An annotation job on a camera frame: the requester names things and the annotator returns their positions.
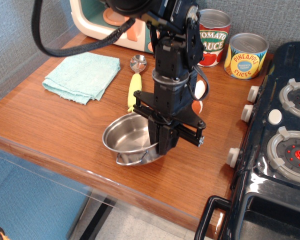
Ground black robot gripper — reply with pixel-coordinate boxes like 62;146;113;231
134;36;206;156

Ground stainless steel pot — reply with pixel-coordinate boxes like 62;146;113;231
102;112;162;167

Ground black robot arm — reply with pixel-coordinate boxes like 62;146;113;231
106;0;206;155

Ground brown toy mushroom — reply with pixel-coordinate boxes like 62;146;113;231
191;80;206;115

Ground teal folded cloth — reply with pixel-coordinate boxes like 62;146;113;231
42;52;121;105

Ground pineapple slices can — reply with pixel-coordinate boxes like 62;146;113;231
224;32;269;80

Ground tomato sauce can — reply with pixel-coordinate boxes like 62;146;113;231
199;8;232;67

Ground black toy stove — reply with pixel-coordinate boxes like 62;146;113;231
195;41;300;240

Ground toy microwave oven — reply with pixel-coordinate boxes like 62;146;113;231
70;0;153;53

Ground spoon with yellow-green handle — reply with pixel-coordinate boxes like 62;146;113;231
127;54;147;113

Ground black braided cable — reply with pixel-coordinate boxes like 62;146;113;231
31;0;136;58

